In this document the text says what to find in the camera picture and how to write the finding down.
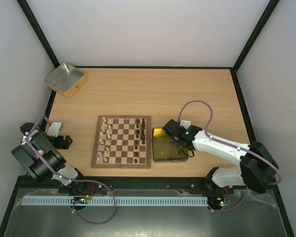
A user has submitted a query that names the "grey slotted cable duct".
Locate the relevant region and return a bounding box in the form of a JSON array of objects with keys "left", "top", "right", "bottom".
[{"left": 21, "top": 196, "right": 208, "bottom": 207}]

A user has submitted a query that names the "wooden chess board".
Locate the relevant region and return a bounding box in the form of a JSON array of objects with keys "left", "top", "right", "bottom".
[{"left": 91, "top": 115, "right": 152, "bottom": 169}]

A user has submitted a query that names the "gold tin lid tray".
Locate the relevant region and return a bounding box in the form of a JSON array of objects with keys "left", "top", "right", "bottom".
[{"left": 152, "top": 127, "right": 188, "bottom": 163}]

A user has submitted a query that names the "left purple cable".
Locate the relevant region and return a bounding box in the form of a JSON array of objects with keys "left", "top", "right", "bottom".
[{"left": 24, "top": 101, "right": 118, "bottom": 225}]

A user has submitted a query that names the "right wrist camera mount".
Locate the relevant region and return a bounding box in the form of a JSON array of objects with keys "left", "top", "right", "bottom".
[{"left": 180, "top": 120, "right": 191, "bottom": 129}]

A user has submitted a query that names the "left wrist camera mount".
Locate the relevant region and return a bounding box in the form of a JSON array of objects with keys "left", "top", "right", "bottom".
[{"left": 47, "top": 122, "right": 62, "bottom": 137}]

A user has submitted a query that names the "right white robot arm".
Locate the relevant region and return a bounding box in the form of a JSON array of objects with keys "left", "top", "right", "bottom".
[{"left": 162, "top": 119, "right": 279, "bottom": 194}]

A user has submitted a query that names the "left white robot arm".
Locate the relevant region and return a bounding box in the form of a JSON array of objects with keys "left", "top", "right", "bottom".
[{"left": 11, "top": 122, "right": 87, "bottom": 194}]

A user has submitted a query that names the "black metal frame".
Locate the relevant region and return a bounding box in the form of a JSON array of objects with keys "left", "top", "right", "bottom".
[{"left": 0, "top": 0, "right": 296, "bottom": 237}]

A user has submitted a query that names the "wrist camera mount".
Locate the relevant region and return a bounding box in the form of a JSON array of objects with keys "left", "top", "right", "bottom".
[
  {"left": 180, "top": 120, "right": 191, "bottom": 129},
  {"left": 47, "top": 122, "right": 62, "bottom": 137}
]

